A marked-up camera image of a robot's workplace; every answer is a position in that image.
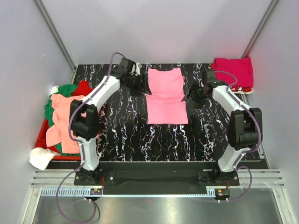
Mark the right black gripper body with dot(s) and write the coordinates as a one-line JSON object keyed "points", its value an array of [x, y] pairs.
{"points": [[197, 95]]}

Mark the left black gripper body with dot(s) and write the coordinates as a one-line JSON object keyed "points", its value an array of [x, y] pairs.
{"points": [[134, 85]]}

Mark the pink t shirt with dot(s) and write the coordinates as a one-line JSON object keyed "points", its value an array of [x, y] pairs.
{"points": [[165, 104]]}

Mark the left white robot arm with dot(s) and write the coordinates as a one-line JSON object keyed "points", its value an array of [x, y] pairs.
{"points": [[84, 122]]}

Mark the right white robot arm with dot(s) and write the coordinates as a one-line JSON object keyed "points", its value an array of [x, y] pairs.
{"points": [[244, 131]]}

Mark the folded red white t shirt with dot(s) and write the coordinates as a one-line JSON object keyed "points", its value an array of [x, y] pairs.
{"points": [[240, 89]]}

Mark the folded magenta t shirt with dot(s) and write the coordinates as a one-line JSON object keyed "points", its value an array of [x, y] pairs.
{"points": [[242, 61]]}

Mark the red t shirt in bin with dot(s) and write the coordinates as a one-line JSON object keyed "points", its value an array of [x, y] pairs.
{"points": [[83, 89]]}

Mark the black marble pattern mat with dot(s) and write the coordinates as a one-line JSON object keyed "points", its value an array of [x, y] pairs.
{"points": [[126, 135]]}

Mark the green t shirt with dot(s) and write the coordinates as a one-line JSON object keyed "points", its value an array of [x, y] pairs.
{"points": [[66, 91]]}

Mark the salmon t shirt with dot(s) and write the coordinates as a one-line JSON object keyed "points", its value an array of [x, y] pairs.
{"points": [[58, 133]]}

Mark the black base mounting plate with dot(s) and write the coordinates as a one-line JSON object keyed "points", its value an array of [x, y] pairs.
{"points": [[201, 173]]}

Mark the red plastic bin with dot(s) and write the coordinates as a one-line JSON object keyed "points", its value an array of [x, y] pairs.
{"points": [[41, 142]]}

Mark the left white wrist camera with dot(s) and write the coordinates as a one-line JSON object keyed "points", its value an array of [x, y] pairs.
{"points": [[136, 69]]}

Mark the white cable duct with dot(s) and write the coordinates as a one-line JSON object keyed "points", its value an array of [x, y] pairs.
{"points": [[96, 192]]}

